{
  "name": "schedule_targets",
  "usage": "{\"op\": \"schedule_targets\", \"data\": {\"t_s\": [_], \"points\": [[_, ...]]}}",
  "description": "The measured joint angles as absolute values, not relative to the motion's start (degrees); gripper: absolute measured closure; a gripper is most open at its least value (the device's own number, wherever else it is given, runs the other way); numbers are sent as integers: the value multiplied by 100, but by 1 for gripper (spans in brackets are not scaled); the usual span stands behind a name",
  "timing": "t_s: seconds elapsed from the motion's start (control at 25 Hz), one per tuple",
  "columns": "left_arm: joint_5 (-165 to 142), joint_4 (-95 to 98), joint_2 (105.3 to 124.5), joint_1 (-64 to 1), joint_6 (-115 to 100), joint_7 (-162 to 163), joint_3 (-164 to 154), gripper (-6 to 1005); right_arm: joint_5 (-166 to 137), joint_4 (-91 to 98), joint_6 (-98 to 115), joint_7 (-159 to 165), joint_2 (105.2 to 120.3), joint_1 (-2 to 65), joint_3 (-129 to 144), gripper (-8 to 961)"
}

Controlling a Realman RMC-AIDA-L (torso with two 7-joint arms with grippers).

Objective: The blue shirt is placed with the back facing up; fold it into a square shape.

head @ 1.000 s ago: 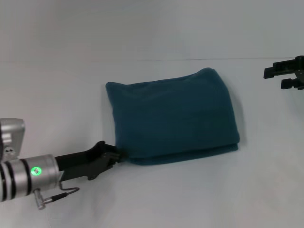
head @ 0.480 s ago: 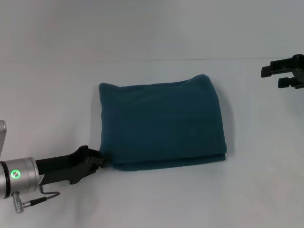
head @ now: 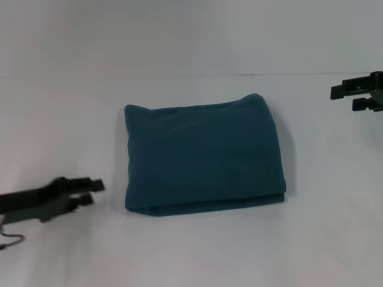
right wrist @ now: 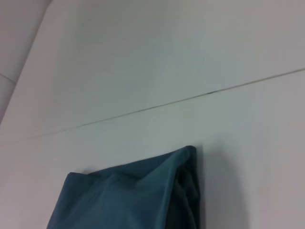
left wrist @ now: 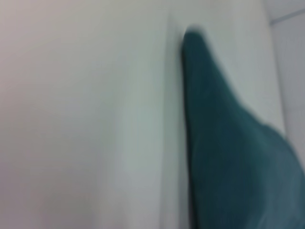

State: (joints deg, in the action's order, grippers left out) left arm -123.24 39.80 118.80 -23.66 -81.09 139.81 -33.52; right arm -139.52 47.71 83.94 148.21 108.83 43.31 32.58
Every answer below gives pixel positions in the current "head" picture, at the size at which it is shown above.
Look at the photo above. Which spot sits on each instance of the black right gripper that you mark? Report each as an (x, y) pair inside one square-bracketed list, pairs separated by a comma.
[(377, 89)]

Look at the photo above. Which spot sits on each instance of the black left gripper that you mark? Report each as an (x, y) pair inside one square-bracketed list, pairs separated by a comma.
[(33, 203)]

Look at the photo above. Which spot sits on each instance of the teal blue shirt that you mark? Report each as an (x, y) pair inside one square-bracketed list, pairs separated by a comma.
[(203, 155)]

